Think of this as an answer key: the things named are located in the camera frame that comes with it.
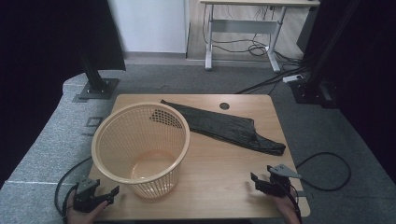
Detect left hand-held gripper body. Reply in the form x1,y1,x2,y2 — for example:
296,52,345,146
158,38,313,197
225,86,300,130
73,178,108,214

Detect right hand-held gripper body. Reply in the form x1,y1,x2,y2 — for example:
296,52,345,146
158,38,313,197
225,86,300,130
255,164,302,199

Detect beige plastic mesh basket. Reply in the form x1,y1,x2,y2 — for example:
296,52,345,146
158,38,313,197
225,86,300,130
91,102,191,200

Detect black plastic garbage bag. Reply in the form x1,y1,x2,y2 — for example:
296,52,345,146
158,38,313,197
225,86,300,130
149,99,287,157

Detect person's left hand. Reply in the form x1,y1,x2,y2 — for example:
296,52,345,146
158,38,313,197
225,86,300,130
65,189,110,224

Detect person's right hand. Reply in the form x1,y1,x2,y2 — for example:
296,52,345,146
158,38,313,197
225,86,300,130
270,191,302,224

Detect black metal stand with base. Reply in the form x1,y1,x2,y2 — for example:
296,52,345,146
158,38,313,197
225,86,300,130
78,52,120,101
289,0,362,109

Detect white power strip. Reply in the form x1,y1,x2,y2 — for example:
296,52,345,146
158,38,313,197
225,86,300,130
282,74,304,84

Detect black curtain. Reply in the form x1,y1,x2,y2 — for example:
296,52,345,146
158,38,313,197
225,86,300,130
297,0,396,185
0,0,126,189

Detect white-legged wooden desk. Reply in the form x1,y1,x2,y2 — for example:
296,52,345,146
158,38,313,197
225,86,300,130
199,0,321,73

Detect white panel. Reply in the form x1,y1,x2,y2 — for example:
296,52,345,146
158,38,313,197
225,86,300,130
106,0,191,54

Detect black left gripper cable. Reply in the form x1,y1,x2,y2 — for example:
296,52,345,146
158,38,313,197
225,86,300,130
54,156,94,224

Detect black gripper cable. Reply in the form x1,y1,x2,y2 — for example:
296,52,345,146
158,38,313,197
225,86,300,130
54,156,94,224
279,178,304,224

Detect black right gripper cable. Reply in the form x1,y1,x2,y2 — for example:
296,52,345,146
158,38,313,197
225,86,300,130
279,178,304,224

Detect looped black floor cable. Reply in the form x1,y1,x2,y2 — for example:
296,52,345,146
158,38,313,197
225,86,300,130
295,151,352,192

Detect tangle of black floor cables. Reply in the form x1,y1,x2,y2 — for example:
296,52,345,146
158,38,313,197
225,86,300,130
202,4,309,95

